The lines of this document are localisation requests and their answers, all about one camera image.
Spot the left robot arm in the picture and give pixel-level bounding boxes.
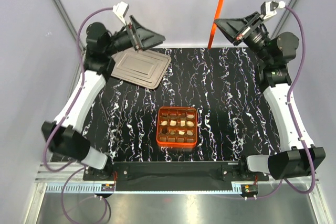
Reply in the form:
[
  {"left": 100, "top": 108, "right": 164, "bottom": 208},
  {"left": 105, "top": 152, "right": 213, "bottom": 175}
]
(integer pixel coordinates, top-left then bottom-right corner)
[{"left": 41, "top": 16, "right": 165, "bottom": 180}]

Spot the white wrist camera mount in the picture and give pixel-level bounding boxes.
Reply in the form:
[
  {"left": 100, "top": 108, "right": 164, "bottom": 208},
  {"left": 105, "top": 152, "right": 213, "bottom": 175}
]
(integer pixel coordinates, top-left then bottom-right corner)
[
  {"left": 112, "top": 1, "right": 129, "bottom": 25},
  {"left": 260, "top": 1, "right": 286, "bottom": 20}
]

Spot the orange box lid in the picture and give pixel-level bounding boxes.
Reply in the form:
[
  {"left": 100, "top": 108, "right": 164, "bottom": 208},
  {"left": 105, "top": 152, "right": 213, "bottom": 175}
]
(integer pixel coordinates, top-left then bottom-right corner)
[{"left": 207, "top": 0, "right": 224, "bottom": 49}]

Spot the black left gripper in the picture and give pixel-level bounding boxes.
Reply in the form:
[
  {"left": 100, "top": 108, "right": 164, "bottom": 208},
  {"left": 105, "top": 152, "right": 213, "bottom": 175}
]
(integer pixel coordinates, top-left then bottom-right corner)
[{"left": 105, "top": 15, "right": 165, "bottom": 56}]

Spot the silver metal tray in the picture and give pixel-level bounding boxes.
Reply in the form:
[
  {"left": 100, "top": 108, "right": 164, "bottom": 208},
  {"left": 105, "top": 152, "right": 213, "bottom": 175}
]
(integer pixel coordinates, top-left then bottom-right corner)
[{"left": 111, "top": 49, "right": 171, "bottom": 89}]

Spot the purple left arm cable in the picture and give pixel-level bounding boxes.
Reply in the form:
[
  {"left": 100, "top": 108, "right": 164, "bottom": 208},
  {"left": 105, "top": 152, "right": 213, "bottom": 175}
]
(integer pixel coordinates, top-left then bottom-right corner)
[{"left": 43, "top": 7, "right": 116, "bottom": 223}]

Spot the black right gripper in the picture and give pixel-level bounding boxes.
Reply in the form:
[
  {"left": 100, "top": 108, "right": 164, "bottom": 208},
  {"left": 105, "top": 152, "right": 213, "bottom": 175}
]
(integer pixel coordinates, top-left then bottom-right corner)
[{"left": 214, "top": 12, "right": 272, "bottom": 65}]

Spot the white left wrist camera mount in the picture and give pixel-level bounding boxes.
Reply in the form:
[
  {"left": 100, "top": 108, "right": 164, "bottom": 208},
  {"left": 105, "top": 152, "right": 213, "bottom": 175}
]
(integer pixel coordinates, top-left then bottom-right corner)
[{"left": 112, "top": 1, "right": 129, "bottom": 25}]

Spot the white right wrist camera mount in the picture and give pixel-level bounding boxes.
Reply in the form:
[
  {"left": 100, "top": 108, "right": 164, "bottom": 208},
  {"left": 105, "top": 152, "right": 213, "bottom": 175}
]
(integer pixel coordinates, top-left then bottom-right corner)
[{"left": 260, "top": 1, "right": 286, "bottom": 20}]

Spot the orange chocolate box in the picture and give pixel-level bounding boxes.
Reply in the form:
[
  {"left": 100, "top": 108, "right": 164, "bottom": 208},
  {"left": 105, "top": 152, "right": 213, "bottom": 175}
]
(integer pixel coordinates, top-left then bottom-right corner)
[{"left": 156, "top": 106, "right": 198, "bottom": 149}]

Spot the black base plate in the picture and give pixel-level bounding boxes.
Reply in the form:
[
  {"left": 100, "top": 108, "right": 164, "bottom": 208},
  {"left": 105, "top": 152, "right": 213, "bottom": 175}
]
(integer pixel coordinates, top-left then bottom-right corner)
[{"left": 83, "top": 161, "right": 270, "bottom": 192}]

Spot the aluminium rail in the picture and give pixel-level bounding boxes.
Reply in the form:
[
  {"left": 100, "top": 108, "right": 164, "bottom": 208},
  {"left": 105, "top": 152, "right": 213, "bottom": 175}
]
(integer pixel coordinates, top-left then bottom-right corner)
[{"left": 35, "top": 162, "right": 84, "bottom": 183}]

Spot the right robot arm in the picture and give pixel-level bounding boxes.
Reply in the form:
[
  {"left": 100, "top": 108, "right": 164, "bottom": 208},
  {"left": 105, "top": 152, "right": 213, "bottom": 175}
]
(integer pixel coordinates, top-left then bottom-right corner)
[{"left": 214, "top": 12, "right": 326, "bottom": 180}]

